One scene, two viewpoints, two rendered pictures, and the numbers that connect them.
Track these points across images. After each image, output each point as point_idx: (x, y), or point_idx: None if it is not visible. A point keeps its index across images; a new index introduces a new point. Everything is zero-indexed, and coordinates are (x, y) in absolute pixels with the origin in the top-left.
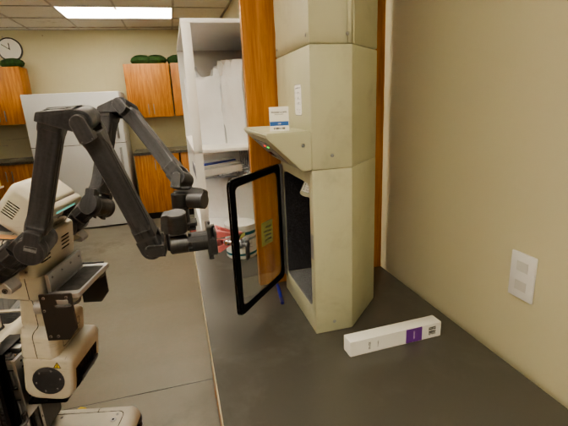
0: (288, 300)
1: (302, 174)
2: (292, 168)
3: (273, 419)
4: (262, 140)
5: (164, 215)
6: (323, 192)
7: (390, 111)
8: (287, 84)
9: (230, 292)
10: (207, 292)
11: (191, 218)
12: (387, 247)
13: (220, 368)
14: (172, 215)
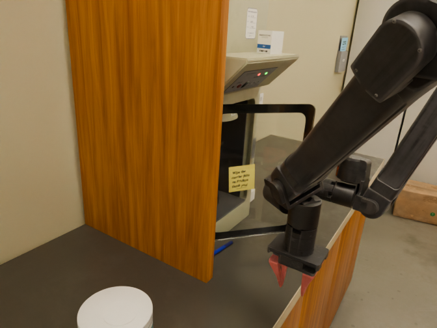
0: (220, 243)
1: (247, 94)
2: (230, 97)
3: (324, 203)
4: (275, 66)
5: (367, 159)
6: (251, 101)
7: (66, 34)
8: (235, 4)
9: (252, 289)
10: (275, 308)
11: (275, 248)
12: (82, 198)
13: (330, 232)
14: (359, 156)
